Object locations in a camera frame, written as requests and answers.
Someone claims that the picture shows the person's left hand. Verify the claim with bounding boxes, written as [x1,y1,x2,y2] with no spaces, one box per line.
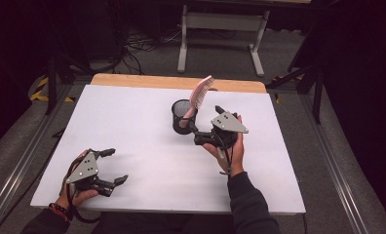
[55,149,99,209]

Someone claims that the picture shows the yellow and black hazard tape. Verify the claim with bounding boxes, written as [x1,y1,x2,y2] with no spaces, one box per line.
[271,76,304,105]
[29,76,75,103]

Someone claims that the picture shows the person's right hand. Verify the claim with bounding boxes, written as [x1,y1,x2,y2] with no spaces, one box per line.
[202,114,247,178]

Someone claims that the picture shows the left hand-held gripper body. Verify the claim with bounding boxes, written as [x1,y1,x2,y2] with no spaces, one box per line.
[64,148,116,198]

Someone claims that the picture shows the black mesh cup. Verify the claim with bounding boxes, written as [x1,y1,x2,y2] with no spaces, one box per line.
[171,98,199,136]

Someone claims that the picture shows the person's dark pants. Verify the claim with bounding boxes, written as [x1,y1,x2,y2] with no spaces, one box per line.
[90,213,238,234]

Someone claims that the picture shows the red and black bracelet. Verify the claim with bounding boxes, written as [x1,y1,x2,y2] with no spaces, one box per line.
[48,202,70,219]

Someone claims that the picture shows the black curtain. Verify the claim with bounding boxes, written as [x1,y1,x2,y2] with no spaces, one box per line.
[311,0,386,234]
[0,0,53,154]

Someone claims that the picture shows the black metal stand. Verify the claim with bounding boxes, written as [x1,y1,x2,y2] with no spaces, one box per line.
[44,55,95,116]
[265,61,324,125]

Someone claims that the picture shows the aluminium rail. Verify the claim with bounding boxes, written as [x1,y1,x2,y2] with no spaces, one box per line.
[0,84,73,228]
[299,94,374,234]

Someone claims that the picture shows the pink hairbrush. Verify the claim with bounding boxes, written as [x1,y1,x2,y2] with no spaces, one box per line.
[178,74,216,129]

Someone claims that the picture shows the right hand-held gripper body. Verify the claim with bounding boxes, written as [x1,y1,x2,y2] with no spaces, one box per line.
[193,110,250,150]

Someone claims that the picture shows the bundle of black floor cables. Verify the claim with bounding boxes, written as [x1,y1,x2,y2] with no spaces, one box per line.
[116,25,182,76]

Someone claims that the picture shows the grey metal desk frame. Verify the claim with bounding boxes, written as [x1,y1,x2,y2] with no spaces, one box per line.
[176,0,312,78]

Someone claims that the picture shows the white table mat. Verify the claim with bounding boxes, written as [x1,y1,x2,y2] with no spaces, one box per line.
[29,84,307,215]

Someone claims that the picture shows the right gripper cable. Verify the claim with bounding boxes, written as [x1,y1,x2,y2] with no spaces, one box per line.
[214,136,236,176]

